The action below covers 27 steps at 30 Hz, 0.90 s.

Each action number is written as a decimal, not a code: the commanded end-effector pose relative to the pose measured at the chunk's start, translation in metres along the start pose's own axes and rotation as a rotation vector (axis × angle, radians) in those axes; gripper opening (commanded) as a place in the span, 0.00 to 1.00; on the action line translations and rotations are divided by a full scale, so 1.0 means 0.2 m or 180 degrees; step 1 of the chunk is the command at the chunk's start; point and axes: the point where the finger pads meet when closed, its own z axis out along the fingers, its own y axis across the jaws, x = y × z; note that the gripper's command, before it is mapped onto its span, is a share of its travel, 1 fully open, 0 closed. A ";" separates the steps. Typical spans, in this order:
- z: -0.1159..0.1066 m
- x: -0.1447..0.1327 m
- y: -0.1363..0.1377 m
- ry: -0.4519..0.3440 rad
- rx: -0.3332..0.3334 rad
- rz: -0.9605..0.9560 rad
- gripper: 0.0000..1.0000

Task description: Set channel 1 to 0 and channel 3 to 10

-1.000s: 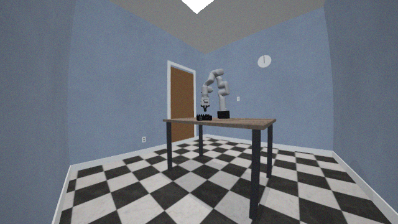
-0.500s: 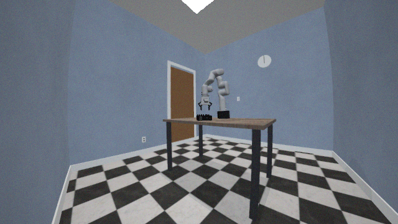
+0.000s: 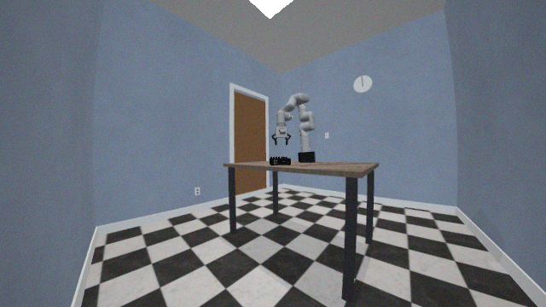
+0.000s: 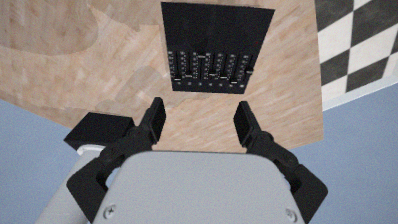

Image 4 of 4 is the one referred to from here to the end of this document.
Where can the black lighting desk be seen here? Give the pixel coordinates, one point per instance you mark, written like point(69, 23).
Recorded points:
point(213, 45)

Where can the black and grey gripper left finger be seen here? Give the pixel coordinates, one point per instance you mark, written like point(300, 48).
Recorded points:
point(88, 185)

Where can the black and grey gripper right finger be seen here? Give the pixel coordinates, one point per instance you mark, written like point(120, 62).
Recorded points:
point(308, 191)

